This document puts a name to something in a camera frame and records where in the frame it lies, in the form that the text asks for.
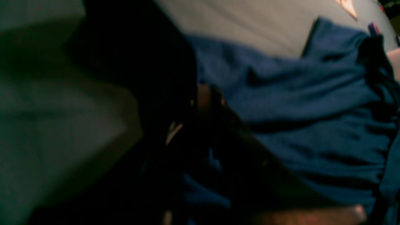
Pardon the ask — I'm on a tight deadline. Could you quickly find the dark blue t-shirt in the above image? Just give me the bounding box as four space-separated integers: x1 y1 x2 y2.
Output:
186 17 399 225

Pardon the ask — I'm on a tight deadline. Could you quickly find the light blue table cloth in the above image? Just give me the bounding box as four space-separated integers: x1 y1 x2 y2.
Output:
1 0 399 225

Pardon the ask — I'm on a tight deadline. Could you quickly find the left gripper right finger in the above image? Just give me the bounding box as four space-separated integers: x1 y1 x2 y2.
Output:
206 86 366 225

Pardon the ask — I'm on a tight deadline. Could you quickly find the white paper card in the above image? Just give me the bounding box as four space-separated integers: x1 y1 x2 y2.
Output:
335 0 358 20

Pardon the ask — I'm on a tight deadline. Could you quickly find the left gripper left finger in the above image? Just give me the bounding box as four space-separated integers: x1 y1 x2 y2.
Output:
119 94 206 225

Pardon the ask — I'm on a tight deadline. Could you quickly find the purple tape roll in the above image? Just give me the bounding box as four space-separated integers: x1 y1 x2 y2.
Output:
367 22 381 37

